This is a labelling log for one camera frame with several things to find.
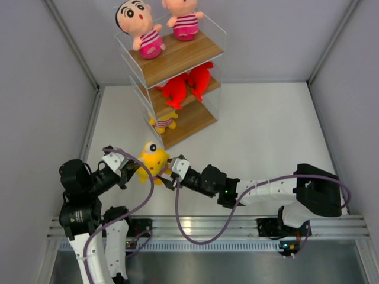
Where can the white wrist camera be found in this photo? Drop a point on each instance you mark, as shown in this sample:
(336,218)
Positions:
(115,161)
(180,167)

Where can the white wire wooden shelf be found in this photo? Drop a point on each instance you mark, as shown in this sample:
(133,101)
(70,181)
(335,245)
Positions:
(147,76)

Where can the red shark plush toy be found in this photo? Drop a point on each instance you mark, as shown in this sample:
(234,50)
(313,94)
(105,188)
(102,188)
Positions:
(175,90)

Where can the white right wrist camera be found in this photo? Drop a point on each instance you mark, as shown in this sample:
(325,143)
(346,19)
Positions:
(180,167)

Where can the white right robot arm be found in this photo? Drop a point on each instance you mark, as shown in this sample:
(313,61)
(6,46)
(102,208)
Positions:
(308,193)

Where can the yellow bear plush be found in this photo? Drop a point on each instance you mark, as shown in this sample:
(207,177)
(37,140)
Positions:
(156,159)
(161,124)

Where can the pink black-haired boy doll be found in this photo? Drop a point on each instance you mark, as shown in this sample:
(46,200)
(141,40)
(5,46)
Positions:
(134,18)

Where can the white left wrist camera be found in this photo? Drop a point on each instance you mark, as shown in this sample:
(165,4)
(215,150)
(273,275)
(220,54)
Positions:
(115,161)

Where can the slotted grey cable duct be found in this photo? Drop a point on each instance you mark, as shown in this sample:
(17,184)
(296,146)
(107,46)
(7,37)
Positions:
(217,246)

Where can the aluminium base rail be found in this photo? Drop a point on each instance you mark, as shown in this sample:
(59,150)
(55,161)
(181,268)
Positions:
(201,228)

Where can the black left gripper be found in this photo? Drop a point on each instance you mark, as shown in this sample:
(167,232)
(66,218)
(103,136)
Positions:
(127,173)

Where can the pink bald baby doll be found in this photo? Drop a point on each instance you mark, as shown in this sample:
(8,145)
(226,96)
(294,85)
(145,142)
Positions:
(184,20)

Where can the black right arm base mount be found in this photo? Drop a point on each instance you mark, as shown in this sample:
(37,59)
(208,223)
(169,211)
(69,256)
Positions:
(271,228)

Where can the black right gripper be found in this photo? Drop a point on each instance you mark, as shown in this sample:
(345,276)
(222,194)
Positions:
(170,184)

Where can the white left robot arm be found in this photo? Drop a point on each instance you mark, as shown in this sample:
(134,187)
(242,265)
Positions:
(96,238)

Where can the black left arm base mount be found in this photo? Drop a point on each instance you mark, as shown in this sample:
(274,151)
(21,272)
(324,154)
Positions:
(138,226)

